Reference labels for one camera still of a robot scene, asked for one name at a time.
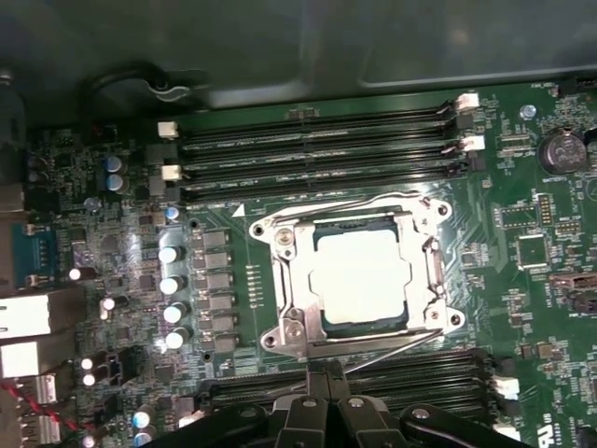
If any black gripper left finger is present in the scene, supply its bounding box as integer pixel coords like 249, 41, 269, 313
158, 365, 331, 448

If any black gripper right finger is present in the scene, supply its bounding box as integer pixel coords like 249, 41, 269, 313
329, 365, 531, 448

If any thin metal locking lever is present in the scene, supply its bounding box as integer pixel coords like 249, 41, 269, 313
268, 190, 433, 225
342, 326, 444, 374

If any silver CPU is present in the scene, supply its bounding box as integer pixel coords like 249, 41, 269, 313
307, 218, 419, 335

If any metal socket cover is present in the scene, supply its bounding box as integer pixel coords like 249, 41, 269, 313
274, 204, 444, 346

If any CPU socket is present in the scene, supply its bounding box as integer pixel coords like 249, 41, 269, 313
249, 189, 467, 363

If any green motherboard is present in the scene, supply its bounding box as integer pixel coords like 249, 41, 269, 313
0, 77, 597, 448

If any silver coin cell battery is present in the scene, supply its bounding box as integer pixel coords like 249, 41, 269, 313
539, 129, 588, 173

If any black PC case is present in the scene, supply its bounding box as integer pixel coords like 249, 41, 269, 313
0, 0, 597, 122

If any red black twisted wire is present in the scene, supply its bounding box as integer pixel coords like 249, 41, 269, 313
0, 378, 80, 435

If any thick black cable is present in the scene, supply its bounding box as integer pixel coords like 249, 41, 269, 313
83, 60, 164, 102

